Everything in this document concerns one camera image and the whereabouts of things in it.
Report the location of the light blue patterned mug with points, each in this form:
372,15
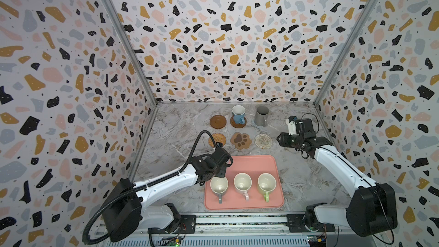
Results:
238,112

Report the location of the green handled cream mug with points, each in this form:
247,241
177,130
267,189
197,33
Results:
266,184

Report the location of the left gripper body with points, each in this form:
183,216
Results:
221,172

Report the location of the pink handled cream mug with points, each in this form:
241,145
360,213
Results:
243,184

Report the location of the cork paw coaster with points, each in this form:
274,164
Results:
241,141

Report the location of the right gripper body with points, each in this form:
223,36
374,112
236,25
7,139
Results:
296,142

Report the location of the woven rattan coaster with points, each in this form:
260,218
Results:
219,138

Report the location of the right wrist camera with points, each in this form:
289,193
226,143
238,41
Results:
299,126

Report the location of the pink silicone tray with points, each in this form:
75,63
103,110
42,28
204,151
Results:
254,166

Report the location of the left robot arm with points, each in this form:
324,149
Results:
130,205

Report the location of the grey mug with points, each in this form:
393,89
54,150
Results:
261,116

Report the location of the teal handled cream mug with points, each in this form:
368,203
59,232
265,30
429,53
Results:
219,187

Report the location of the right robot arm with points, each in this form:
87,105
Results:
372,208

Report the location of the multicolour woven coaster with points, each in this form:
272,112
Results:
263,141

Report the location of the brown wooden coaster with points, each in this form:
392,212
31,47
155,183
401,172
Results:
218,122
236,125

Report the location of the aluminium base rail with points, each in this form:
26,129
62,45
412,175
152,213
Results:
273,229

